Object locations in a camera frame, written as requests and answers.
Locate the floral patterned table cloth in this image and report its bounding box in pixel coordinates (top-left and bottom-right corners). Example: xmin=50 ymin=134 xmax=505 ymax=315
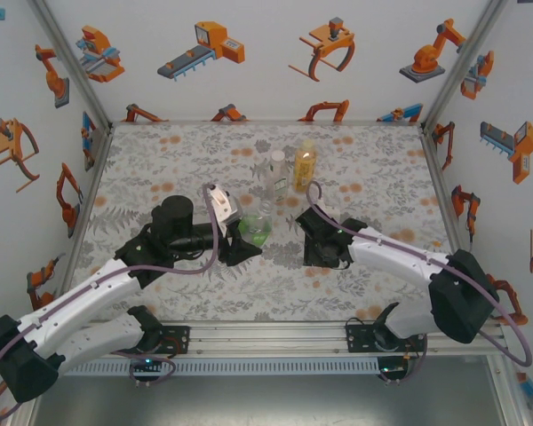
xmin=77 ymin=122 xmax=476 ymax=323

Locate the wide aluminium frame rail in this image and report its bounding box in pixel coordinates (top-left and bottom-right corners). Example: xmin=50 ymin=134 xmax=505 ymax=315
xmin=24 ymin=321 xmax=510 ymax=359

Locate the orange tea bottle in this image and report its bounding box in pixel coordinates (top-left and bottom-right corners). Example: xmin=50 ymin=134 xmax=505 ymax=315
xmin=292 ymin=148 xmax=319 ymax=194

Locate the aluminium frame leg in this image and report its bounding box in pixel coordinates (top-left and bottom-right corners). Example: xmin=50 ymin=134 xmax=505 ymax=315
xmin=488 ymin=354 xmax=529 ymax=426
xmin=6 ymin=397 xmax=45 ymax=426

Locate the perforated grey cable duct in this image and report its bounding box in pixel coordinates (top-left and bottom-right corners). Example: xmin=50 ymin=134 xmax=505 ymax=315
xmin=42 ymin=358 xmax=381 ymax=376

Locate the aluminium table side rail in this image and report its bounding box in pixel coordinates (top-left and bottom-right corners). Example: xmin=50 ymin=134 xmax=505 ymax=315
xmin=419 ymin=125 xmax=488 ymax=319
xmin=67 ymin=125 xmax=115 ymax=254

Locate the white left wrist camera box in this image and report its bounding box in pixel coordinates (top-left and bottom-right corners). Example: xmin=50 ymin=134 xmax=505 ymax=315
xmin=208 ymin=185 xmax=243 ymax=236

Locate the aluminium frame post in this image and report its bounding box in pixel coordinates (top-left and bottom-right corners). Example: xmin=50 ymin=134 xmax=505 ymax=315
xmin=419 ymin=0 xmax=512 ymax=130
xmin=26 ymin=0 xmax=115 ymax=132

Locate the thin aluminium table rail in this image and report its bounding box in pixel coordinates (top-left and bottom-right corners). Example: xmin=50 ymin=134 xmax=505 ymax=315
xmin=110 ymin=118 xmax=426 ymax=128

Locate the clear bottle green cap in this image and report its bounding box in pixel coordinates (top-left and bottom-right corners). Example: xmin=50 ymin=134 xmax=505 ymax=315
xmin=266 ymin=157 xmax=293 ymax=208

